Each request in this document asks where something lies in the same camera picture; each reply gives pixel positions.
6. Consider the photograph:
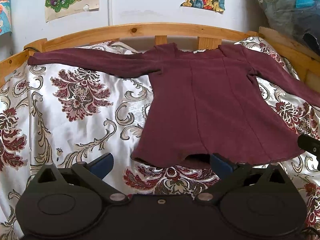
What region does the blue cartoon wall poster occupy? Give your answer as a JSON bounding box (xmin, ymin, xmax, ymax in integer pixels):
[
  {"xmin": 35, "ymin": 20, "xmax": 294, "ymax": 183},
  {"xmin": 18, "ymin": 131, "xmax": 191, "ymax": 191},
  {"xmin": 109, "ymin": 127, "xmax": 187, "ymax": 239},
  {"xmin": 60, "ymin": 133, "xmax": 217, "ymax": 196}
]
[{"xmin": 0, "ymin": 0, "xmax": 12, "ymax": 35}]

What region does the wooden bed frame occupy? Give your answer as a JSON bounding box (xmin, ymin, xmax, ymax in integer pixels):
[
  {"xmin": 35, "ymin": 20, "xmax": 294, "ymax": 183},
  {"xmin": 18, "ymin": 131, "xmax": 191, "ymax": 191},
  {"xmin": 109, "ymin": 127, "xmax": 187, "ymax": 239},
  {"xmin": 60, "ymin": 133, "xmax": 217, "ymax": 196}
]
[{"xmin": 1, "ymin": 23, "xmax": 319, "ymax": 91}]

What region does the maroon long sleeve top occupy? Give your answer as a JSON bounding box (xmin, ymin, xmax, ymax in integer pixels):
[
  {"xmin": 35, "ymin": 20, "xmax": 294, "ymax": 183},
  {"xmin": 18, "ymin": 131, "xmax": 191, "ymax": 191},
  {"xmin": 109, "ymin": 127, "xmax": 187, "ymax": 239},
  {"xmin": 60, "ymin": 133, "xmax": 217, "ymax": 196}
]
[{"xmin": 28, "ymin": 43, "xmax": 319, "ymax": 168}]

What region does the floral satin bedspread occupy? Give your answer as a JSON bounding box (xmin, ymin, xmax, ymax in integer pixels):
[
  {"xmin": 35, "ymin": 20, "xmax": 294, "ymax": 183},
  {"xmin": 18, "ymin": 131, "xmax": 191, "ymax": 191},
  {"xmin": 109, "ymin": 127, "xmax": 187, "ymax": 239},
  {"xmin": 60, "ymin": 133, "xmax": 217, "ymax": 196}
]
[{"xmin": 0, "ymin": 36, "xmax": 320, "ymax": 240}]

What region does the white wall pipe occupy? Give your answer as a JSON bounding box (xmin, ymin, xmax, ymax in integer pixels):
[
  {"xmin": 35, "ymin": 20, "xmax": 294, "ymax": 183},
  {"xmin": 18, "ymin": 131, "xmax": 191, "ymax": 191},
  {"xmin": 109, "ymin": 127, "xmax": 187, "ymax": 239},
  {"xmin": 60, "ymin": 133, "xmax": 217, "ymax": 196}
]
[{"xmin": 107, "ymin": 0, "xmax": 113, "ymax": 26}]

